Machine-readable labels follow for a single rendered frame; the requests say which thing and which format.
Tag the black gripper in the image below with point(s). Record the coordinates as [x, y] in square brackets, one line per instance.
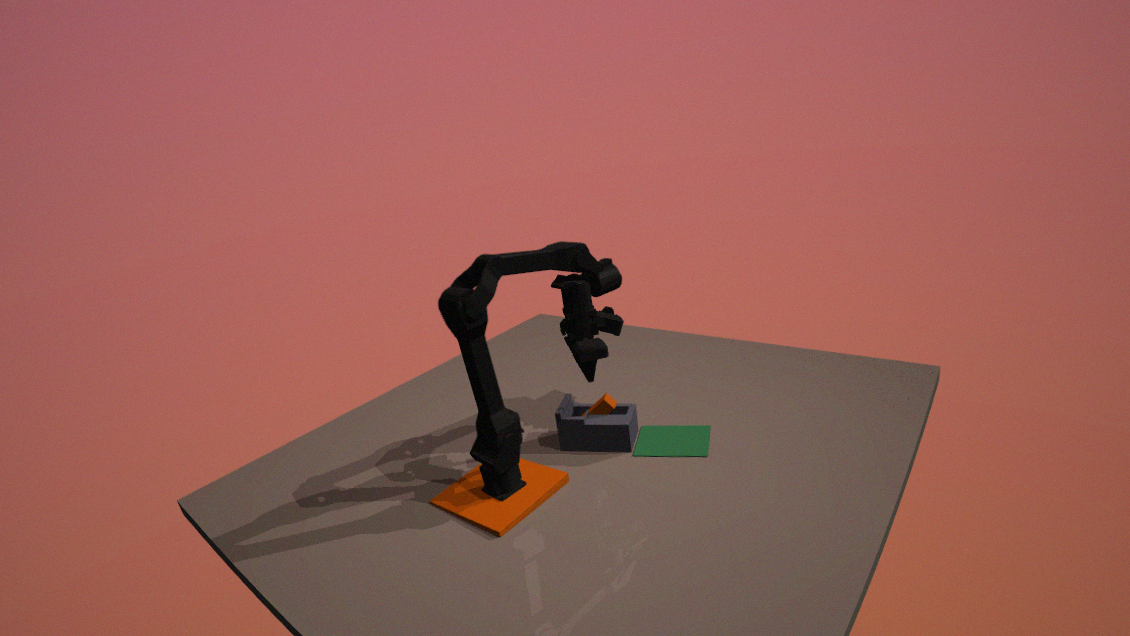
[585, 350]

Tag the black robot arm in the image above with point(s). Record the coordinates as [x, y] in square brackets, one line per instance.
[464, 311]

